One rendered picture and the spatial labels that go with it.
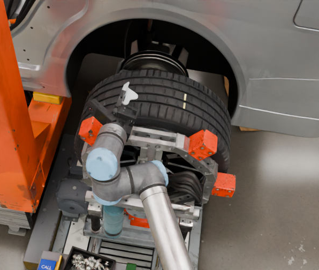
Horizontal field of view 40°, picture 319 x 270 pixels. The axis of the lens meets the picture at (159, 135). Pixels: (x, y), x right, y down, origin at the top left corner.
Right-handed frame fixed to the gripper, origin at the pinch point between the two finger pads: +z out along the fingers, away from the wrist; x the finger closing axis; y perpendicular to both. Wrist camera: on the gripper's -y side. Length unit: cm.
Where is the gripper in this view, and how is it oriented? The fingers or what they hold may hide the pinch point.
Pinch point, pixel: (121, 95)
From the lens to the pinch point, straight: 157.6
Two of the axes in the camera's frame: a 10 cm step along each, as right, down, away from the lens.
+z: 1.6, -6.3, 7.6
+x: 3.3, -6.9, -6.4
